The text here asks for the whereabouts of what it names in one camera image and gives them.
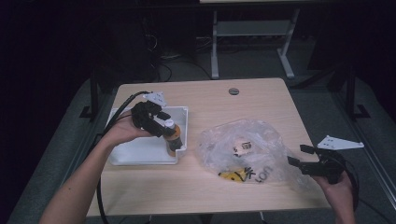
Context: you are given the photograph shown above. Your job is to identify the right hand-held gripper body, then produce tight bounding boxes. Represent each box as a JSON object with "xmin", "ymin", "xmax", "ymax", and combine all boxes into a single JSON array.
[{"xmin": 299, "ymin": 134, "xmax": 365, "ymax": 185}]

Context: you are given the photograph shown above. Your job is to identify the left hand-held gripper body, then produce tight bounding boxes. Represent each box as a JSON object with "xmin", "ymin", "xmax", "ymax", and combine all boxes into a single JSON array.
[{"xmin": 130, "ymin": 91, "xmax": 168, "ymax": 138}]

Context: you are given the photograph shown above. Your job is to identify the orange bottle with white cap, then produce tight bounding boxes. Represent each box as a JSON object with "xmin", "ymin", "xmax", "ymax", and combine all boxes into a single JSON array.
[{"xmin": 163, "ymin": 119, "xmax": 185, "ymax": 158}]

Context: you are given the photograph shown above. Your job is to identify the white plastic tray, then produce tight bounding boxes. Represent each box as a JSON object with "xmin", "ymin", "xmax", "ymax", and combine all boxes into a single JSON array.
[{"xmin": 106, "ymin": 105, "xmax": 190, "ymax": 166}]

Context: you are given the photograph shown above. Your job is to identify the clear plastic bag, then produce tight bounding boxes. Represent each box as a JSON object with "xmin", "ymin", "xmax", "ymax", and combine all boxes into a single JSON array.
[{"xmin": 195, "ymin": 119, "xmax": 313, "ymax": 191}]

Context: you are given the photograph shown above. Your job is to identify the person's right hand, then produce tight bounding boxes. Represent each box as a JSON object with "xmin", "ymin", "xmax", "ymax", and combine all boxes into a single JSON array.
[{"xmin": 312, "ymin": 170, "xmax": 355, "ymax": 207}]

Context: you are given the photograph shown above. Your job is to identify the person's left hand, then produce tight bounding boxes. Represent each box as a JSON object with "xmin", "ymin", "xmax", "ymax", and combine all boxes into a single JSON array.
[{"xmin": 102, "ymin": 109, "xmax": 154, "ymax": 147}]

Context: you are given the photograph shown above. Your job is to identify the clear packet with black print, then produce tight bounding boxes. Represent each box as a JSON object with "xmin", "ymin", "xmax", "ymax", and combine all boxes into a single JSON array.
[{"xmin": 243, "ymin": 166, "xmax": 275, "ymax": 184}]

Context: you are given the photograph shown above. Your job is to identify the small white and black item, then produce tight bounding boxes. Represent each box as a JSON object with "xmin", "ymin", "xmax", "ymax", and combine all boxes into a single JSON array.
[{"xmin": 233, "ymin": 141, "xmax": 253, "ymax": 158}]

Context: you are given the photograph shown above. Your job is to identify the black metal stand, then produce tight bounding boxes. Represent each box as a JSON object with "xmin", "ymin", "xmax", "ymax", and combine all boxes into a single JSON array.
[
  {"xmin": 78, "ymin": 70, "xmax": 101, "ymax": 121},
  {"xmin": 345, "ymin": 65, "xmax": 372, "ymax": 120}
]

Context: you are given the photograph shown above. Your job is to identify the yellow and black item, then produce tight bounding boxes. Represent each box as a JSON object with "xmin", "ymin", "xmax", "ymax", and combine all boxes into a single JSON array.
[{"xmin": 218, "ymin": 169, "xmax": 248, "ymax": 184}]

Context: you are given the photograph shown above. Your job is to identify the left hand-held gripper black cable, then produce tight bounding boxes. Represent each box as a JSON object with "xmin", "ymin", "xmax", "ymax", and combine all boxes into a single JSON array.
[{"xmin": 94, "ymin": 91, "xmax": 154, "ymax": 224}]

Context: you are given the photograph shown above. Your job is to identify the hand-held gripper black cable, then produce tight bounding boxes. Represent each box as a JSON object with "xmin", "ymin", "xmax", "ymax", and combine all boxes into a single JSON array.
[
  {"xmin": 94, "ymin": 91, "xmax": 154, "ymax": 224},
  {"xmin": 340, "ymin": 157, "xmax": 361, "ymax": 213}
]

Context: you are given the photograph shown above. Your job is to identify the right hand-held gripper black cable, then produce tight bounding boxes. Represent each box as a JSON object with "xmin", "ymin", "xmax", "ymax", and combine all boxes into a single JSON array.
[{"xmin": 340, "ymin": 157, "xmax": 361, "ymax": 213}]

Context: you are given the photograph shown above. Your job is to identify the black floor cables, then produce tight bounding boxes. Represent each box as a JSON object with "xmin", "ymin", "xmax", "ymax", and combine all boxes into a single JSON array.
[{"xmin": 143, "ymin": 32, "xmax": 213, "ymax": 82}]

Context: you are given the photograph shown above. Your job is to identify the white metal table frame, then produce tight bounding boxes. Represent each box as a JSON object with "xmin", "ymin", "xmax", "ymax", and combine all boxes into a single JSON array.
[{"xmin": 210, "ymin": 8, "xmax": 302, "ymax": 80}]

